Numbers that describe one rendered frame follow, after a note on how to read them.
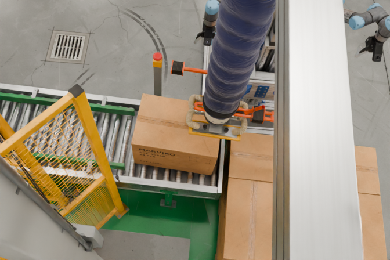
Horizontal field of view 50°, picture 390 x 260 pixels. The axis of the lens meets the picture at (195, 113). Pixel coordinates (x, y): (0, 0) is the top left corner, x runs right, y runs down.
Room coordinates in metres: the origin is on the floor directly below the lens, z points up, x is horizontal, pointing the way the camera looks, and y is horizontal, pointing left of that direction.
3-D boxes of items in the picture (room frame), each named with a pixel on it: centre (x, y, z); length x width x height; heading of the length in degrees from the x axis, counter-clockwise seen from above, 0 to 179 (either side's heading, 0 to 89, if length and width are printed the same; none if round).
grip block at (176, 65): (1.47, 0.16, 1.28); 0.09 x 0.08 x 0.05; 2
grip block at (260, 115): (1.23, -0.39, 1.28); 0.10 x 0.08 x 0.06; 2
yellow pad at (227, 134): (1.12, -0.15, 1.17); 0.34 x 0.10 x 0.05; 92
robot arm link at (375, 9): (1.70, -0.92, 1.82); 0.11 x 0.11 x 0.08; 36
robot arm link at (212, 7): (1.54, 0.00, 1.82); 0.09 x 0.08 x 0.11; 156
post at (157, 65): (1.70, 0.34, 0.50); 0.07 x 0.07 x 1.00; 3
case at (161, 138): (1.22, 0.10, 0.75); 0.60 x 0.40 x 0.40; 90
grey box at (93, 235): (0.28, 0.44, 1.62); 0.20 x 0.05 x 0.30; 93
